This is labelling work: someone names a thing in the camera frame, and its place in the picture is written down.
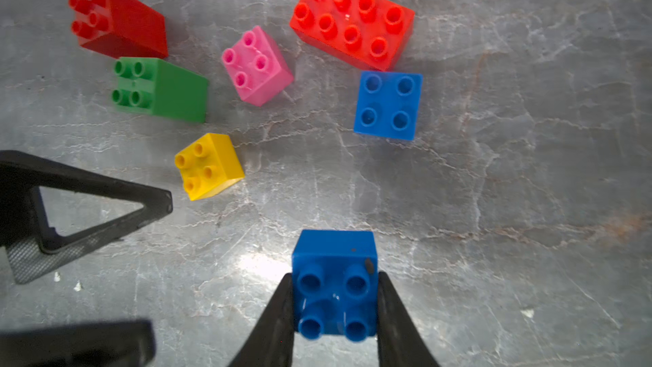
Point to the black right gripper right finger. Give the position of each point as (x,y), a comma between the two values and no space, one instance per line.
(399,342)

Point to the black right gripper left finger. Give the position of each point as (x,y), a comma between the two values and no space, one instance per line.
(271,341)

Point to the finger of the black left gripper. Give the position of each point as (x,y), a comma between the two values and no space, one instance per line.
(118,343)
(52,214)

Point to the blue lego brick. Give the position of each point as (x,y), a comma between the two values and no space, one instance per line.
(388,104)
(335,281)

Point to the yellow lego brick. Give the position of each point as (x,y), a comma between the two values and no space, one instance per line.
(209,166)

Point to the green lego brick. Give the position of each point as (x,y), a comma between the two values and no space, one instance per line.
(152,86)

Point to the long red lego brick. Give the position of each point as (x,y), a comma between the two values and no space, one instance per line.
(367,34)

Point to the small red lego brick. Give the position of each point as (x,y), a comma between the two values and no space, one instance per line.
(119,28)

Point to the pink lego brick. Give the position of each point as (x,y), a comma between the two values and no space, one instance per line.
(256,67)

